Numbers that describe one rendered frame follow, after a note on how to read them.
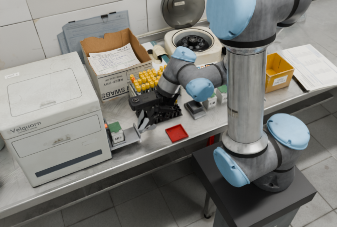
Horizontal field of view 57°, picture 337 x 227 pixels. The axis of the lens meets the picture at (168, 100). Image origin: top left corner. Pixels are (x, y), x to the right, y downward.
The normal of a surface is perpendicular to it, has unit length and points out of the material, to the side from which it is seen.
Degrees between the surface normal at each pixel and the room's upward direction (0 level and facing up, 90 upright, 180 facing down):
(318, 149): 0
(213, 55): 90
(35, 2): 90
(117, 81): 88
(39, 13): 90
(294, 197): 4
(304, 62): 0
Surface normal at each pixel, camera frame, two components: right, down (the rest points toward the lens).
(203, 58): 0.28, 0.66
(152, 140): -0.01, -0.72
